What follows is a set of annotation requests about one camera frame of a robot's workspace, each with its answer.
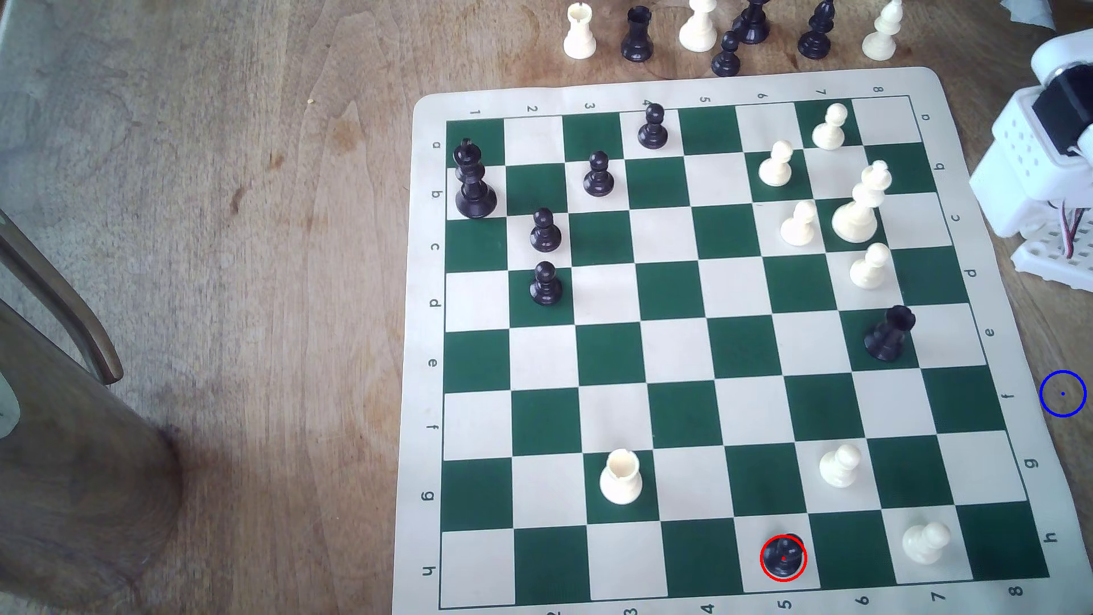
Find black pawn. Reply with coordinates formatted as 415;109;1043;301
711;31;743;78
529;207;563;253
583;151;616;198
764;534;806;577
638;103;669;150
529;261;565;307

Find green and white chess mat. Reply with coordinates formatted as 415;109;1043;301
392;67;1093;615

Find white tall chess piece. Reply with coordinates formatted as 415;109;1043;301
679;0;719;53

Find white king piece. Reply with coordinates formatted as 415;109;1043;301
832;161;893;244

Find black tall chess piece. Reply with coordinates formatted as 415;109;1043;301
733;0;772;46

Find black king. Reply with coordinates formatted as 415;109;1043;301
453;138;499;220

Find white rook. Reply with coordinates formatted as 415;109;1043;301
599;449;643;505
564;2;598;61

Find white pawn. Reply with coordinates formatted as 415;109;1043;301
902;521;951;565
780;200;818;248
819;443;862;490
849;243;891;290
758;141;794;188
812;103;849;151

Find black rook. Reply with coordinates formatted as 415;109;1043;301
864;305;917;362
621;6;655;63

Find white bishop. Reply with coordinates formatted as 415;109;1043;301
861;0;905;62

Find brown wooden chair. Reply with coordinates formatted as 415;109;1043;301
0;209;184;615

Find white paper scrap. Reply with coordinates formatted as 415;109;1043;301
1001;0;1060;31

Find white perforated base plate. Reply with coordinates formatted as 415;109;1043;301
1012;209;1093;293

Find red and white wires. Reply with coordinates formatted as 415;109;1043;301
1057;205;1090;258

